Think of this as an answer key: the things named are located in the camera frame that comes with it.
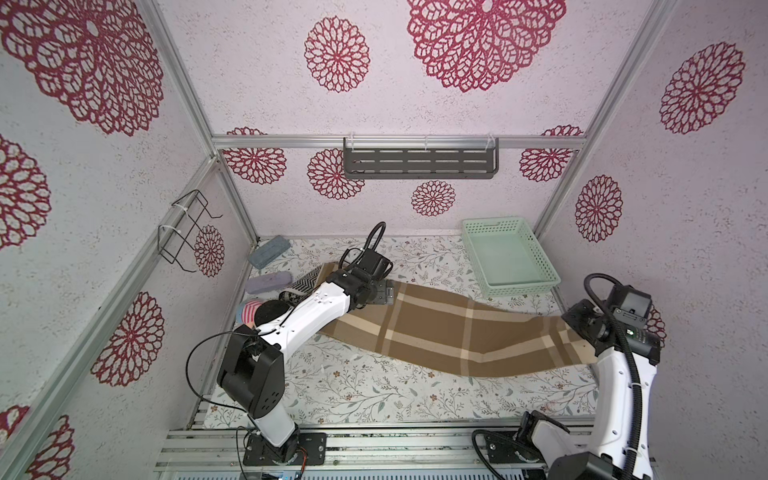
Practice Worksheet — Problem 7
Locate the brown checked scarf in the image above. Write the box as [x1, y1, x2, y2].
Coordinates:
[320, 282, 597, 378]

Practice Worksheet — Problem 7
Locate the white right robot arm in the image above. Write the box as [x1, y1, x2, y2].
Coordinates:
[517, 299, 661, 479]

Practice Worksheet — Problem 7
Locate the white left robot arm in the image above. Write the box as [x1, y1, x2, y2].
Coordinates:
[217, 248, 393, 451]

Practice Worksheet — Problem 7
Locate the black white zigzag scarf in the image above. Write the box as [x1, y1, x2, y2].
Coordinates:
[278, 265, 323, 306]

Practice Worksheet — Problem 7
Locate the mint green plastic basket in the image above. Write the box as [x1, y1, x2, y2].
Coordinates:
[462, 217, 561, 298]

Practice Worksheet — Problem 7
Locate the grey blue eraser block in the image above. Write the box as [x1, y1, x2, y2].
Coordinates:
[248, 236, 291, 270]

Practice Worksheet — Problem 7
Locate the lilac pencil case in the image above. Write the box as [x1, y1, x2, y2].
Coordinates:
[244, 271, 293, 295]

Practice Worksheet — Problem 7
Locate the pink striped plush doll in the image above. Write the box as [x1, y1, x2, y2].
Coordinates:
[235, 299, 290, 329]

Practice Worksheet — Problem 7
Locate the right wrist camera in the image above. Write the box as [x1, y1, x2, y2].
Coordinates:
[607, 285, 652, 319]

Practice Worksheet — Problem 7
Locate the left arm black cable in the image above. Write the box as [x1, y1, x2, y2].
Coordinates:
[184, 221, 388, 480]

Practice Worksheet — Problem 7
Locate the grey metal wall shelf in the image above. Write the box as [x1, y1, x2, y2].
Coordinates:
[342, 138, 499, 180]

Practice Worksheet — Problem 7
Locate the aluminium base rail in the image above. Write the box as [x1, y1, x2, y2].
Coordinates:
[152, 421, 518, 479]

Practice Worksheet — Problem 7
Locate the black wire wall rack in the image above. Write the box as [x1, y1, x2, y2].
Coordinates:
[156, 189, 222, 274]

